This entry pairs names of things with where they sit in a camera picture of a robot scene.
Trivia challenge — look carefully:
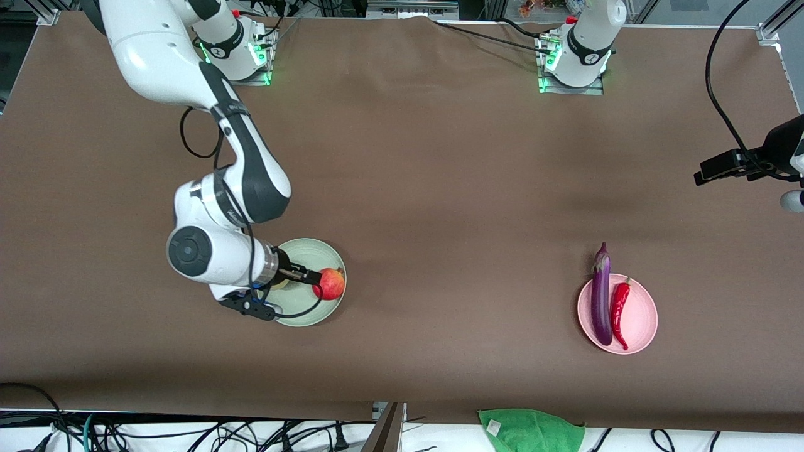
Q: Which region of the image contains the green cloth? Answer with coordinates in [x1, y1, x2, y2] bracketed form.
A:
[477, 408, 586, 452]

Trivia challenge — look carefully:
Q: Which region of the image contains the light green round plate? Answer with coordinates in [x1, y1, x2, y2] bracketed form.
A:
[258, 238, 348, 328]

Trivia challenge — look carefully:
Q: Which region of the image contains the red chili pepper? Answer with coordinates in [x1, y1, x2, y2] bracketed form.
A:
[611, 277, 631, 350]

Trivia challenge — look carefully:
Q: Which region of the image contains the grey metal box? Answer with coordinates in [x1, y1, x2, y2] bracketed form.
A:
[366, 0, 460, 19]

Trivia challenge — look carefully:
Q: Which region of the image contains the pink round plate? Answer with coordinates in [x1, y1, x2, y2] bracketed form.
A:
[577, 273, 658, 355]

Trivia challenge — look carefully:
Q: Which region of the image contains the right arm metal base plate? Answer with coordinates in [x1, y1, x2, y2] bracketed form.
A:
[207, 25, 273, 87]

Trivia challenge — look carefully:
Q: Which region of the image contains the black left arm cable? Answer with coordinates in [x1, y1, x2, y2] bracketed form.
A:
[705, 0, 793, 184]

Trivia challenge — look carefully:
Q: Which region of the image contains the aluminium frame corner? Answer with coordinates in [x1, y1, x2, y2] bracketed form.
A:
[756, 0, 804, 46]

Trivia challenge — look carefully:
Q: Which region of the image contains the purple eggplant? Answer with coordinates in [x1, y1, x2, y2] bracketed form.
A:
[590, 242, 614, 347]

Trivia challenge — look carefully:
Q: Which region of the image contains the black looped floor cable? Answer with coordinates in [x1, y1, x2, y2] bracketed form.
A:
[0, 382, 71, 452]

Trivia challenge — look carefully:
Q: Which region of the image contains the red pomegranate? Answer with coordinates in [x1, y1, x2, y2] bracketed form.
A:
[313, 267, 347, 301]

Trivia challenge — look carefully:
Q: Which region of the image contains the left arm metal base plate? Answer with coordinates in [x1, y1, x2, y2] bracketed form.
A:
[536, 35, 605, 96]

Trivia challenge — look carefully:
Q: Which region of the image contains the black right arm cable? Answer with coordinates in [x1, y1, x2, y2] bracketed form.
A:
[180, 105, 329, 319]

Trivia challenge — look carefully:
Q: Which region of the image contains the brown table cover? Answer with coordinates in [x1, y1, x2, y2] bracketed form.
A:
[0, 11, 804, 434]

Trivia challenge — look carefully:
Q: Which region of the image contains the black cable on table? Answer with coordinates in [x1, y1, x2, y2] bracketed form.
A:
[430, 18, 557, 57]

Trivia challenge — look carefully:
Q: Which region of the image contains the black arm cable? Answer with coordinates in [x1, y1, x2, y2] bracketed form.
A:
[180, 105, 329, 319]
[705, 0, 793, 184]

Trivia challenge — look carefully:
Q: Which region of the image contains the aluminium profile post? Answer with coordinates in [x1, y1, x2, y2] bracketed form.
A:
[361, 402, 406, 452]

